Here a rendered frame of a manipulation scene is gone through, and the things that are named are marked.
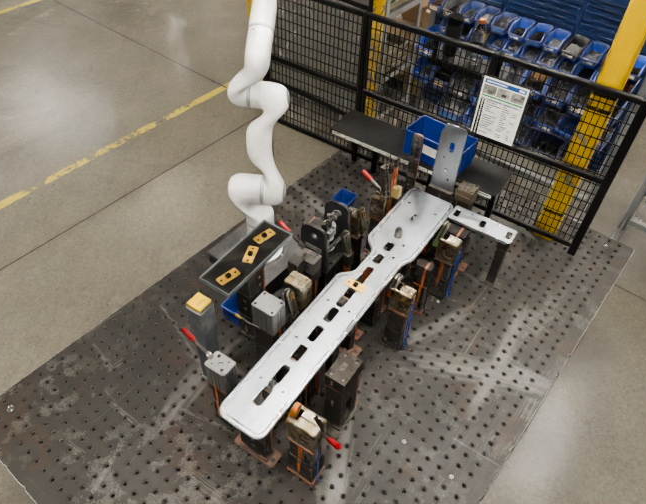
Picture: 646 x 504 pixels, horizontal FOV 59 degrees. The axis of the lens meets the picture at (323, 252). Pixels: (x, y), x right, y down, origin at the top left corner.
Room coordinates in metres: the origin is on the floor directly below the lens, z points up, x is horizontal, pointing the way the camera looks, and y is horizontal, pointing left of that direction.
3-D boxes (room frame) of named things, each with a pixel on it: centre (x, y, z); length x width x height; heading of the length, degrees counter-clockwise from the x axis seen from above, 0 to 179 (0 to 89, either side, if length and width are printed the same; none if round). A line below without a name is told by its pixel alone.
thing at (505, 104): (2.23, -0.76, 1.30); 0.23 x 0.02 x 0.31; 58
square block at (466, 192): (1.98, -0.64, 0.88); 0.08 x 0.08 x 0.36; 58
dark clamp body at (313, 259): (1.50, 0.05, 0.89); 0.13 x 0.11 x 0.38; 58
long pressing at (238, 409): (1.40, -0.13, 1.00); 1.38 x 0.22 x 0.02; 148
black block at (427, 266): (1.56, -0.42, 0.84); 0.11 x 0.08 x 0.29; 58
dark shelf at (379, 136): (2.29, -0.44, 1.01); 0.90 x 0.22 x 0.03; 58
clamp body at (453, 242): (1.66, -0.52, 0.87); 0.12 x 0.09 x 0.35; 58
